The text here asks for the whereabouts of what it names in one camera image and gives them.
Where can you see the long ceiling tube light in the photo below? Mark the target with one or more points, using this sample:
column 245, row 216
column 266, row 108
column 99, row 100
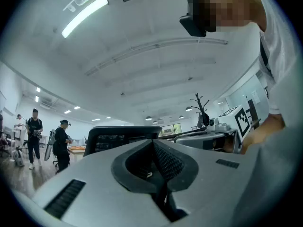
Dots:
column 82, row 15

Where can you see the black head-worn camera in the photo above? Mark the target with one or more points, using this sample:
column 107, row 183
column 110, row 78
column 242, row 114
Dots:
column 194, row 25

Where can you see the black coat rack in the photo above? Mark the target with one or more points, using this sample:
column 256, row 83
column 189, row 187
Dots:
column 200, row 107

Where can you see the white ceiling rail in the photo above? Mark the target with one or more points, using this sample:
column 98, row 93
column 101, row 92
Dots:
column 201, row 41

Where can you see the white wheeled device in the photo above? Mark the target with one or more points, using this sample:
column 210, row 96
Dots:
column 18, row 156

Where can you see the person's face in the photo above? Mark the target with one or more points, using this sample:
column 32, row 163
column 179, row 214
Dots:
column 236, row 8

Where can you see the person's right forearm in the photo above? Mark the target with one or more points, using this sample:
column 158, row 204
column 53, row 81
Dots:
column 265, row 129

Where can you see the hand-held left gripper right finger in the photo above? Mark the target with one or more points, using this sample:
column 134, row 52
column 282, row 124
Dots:
column 170, row 162

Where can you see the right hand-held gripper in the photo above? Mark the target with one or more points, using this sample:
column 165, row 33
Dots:
column 242, row 124

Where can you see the white short-sleeved shirt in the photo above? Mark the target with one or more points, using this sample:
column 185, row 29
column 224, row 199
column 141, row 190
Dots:
column 284, row 55

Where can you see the white wall notice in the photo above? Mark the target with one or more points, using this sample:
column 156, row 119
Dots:
column 255, row 96

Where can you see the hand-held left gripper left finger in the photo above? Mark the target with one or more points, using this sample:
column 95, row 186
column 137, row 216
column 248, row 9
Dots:
column 118, row 171

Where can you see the silver grey bag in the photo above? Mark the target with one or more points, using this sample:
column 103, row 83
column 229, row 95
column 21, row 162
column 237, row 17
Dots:
column 49, row 148

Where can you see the white table with orange items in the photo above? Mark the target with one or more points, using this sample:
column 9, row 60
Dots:
column 75, row 150

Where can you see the window with green view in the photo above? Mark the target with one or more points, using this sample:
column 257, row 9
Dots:
column 170, row 129

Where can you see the group of recessed ceiling lights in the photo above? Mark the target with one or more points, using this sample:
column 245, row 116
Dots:
column 38, row 89

